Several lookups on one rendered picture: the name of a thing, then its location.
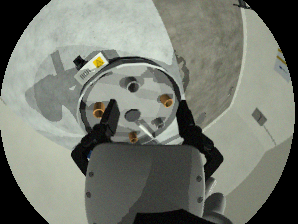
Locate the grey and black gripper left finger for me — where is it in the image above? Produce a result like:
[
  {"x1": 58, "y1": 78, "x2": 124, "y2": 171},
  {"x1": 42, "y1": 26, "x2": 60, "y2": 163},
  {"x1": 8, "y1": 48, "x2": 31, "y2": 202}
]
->
[{"x1": 71, "y1": 99, "x2": 120, "y2": 177}]

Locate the bronze bushing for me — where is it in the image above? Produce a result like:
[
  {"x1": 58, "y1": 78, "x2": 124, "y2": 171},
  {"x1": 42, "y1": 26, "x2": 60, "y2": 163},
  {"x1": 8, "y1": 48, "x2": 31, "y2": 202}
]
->
[
  {"x1": 128, "y1": 132, "x2": 138, "y2": 143},
  {"x1": 93, "y1": 102, "x2": 105, "y2": 119},
  {"x1": 160, "y1": 94, "x2": 173, "y2": 108}
]

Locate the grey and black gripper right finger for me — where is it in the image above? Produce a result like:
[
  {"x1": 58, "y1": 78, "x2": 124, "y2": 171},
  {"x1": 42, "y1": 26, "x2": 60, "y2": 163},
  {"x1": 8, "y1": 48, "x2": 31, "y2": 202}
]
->
[{"x1": 176, "y1": 100, "x2": 224, "y2": 182}]

